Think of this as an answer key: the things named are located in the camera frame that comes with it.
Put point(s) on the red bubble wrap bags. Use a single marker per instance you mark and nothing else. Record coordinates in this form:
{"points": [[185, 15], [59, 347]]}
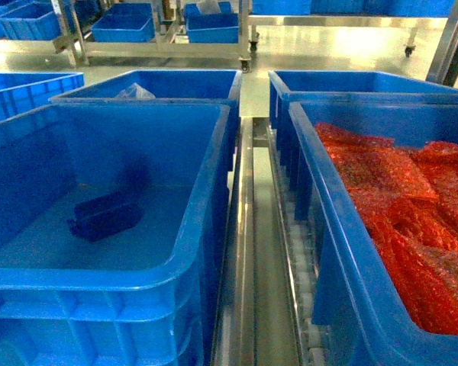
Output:
{"points": [[408, 201]]}

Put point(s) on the blue bin on cart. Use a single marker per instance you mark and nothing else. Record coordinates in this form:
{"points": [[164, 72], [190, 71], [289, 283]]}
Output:
{"points": [[125, 23], [222, 27]]}

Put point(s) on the blue bin on cart right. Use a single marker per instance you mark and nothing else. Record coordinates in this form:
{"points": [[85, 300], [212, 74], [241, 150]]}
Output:
{"points": [[222, 27]]}

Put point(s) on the background steel cart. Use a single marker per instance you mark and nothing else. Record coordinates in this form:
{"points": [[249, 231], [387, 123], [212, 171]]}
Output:
{"points": [[73, 38]]}

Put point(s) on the blue bin rear right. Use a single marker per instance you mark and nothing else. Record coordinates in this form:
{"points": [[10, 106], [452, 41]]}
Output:
{"points": [[358, 85]]}

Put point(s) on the blue bin on cart left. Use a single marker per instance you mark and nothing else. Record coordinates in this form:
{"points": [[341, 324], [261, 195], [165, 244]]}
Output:
{"points": [[125, 23]]}

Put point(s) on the blue bin with clear plastic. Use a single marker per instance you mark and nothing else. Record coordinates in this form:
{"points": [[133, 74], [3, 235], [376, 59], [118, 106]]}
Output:
{"points": [[170, 86]]}

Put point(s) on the blue block part with knob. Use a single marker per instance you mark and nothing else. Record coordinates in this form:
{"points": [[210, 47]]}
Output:
{"points": [[105, 216]]}

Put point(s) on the steel roller shelf rack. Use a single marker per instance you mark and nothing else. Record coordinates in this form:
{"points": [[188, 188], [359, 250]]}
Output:
{"points": [[269, 275]]}

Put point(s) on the blue bin with red bags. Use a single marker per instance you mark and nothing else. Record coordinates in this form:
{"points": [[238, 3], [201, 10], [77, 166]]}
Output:
{"points": [[355, 297]]}

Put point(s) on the blue bin background far left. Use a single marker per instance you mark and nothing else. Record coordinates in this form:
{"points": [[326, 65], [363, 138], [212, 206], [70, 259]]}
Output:
{"points": [[33, 21]]}

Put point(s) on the blue bin far left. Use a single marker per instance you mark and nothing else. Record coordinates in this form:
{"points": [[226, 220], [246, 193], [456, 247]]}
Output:
{"points": [[23, 91]]}

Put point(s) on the empty blue plastic bin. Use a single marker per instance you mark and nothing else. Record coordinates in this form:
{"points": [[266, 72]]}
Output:
{"points": [[144, 296]]}

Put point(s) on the clear plastic bag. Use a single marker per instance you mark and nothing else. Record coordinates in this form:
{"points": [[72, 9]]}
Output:
{"points": [[136, 91]]}

